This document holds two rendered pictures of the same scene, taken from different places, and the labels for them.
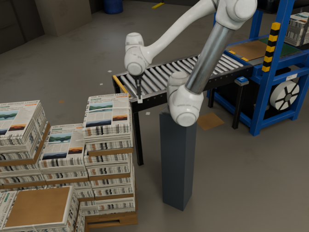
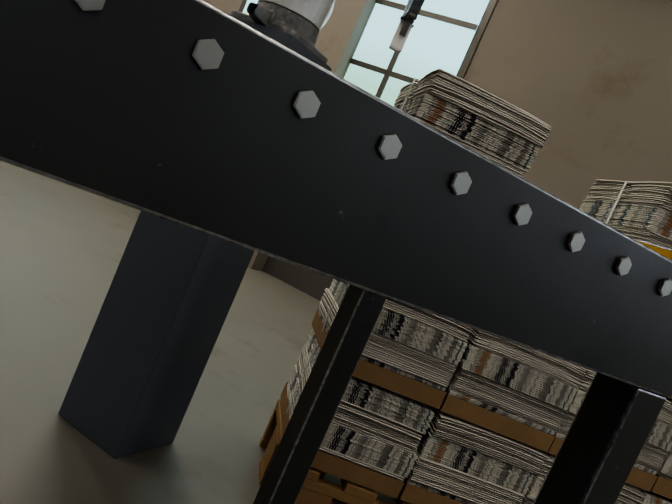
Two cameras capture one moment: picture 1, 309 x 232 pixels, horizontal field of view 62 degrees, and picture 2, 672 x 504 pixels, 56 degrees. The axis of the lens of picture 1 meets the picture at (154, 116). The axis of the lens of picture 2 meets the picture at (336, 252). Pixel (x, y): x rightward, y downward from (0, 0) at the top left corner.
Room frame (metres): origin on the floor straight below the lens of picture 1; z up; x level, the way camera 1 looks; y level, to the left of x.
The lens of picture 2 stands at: (2.92, -0.02, 0.73)
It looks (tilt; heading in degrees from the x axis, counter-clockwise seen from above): 5 degrees down; 174
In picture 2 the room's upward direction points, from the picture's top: 24 degrees clockwise
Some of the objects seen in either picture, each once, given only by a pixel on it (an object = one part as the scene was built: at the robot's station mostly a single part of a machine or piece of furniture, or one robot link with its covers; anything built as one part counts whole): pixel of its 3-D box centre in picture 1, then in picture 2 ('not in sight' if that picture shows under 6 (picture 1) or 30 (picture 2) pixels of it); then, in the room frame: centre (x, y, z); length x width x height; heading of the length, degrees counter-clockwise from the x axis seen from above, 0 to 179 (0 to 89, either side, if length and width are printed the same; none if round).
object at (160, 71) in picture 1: (166, 77); not in sight; (2.28, -0.14, 0.77); 0.47 x 0.05 x 0.05; 23
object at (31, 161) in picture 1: (21, 142); not in sight; (1.33, 0.92, 0.86); 0.38 x 0.29 x 0.04; 2
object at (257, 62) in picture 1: (260, 53); not in sight; (2.76, -1.25, 0.75); 0.70 x 0.65 x 0.10; 113
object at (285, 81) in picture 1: (254, 81); not in sight; (2.76, -1.25, 0.38); 0.94 x 0.69 x 0.63; 23
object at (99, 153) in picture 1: (111, 143); not in sight; (1.27, 0.30, 0.86); 0.29 x 0.16 x 0.04; 93
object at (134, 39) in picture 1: (134, 48); not in sight; (1.37, 0.09, 1.47); 0.13 x 0.11 x 0.16; 1
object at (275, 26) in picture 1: (270, 48); not in sight; (2.22, -1.09, 1.05); 0.05 x 0.05 x 0.45; 23
